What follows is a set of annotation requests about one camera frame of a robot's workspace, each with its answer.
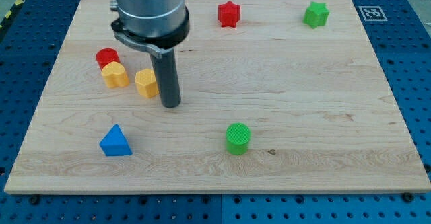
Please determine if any light wooden board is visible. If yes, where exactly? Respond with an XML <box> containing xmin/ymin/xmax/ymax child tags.
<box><xmin>5</xmin><ymin>0</ymin><xmax>430</xmax><ymax>195</ymax></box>

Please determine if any black clamp mount ring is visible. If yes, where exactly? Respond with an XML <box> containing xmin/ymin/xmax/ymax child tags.
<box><xmin>111</xmin><ymin>7</ymin><xmax>190</xmax><ymax>59</ymax></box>

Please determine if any green star block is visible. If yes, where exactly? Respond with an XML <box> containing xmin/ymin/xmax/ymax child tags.
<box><xmin>302</xmin><ymin>1</ymin><xmax>330</xmax><ymax>28</ymax></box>

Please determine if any yellow heart block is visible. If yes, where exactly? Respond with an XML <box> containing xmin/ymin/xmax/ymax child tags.
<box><xmin>101</xmin><ymin>61</ymin><xmax>129</xmax><ymax>88</ymax></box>

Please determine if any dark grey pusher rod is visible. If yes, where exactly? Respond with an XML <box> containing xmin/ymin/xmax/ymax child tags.
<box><xmin>150</xmin><ymin>48</ymin><xmax>181</xmax><ymax>108</ymax></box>

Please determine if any red cylinder block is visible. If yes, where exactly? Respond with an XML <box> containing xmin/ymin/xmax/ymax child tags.
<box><xmin>95</xmin><ymin>48</ymin><xmax>120</xmax><ymax>70</ymax></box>

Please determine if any yellow pentagon block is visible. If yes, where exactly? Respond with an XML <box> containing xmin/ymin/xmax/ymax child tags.
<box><xmin>135</xmin><ymin>69</ymin><xmax>159</xmax><ymax>98</ymax></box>

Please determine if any white fiducial marker tag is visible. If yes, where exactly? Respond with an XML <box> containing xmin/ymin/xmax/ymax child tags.
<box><xmin>358</xmin><ymin>5</ymin><xmax>387</xmax><ymax>22</ymax></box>

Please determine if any blue triangle block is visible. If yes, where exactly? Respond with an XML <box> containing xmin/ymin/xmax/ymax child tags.
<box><xmin>99</xmin><ymin>124</ymin><xmax>133</xmax><ymax>157</ymax></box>

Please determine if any red star block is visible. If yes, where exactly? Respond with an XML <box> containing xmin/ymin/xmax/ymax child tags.
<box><xmin>218</xmin><ymin>1</ymin><xmax>241</xmax><ymax>28</ymax></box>

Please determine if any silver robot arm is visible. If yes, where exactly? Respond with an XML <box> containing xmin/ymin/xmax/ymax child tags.
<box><xmin>110</xmin><ymin>0</ymin><xmax>189</xmax><ymax>108</ymax></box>

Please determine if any green cylinder block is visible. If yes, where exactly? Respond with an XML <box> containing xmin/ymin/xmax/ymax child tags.
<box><xmin>226</xmin><ymin>122</ymin><xmax>251</xmax><ymax>155</ymax></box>

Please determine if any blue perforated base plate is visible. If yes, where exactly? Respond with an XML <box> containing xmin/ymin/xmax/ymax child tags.
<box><xmin>1</xmin><ymin>0</ymin><xmax>430</xmax><ymax>223</ymax></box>

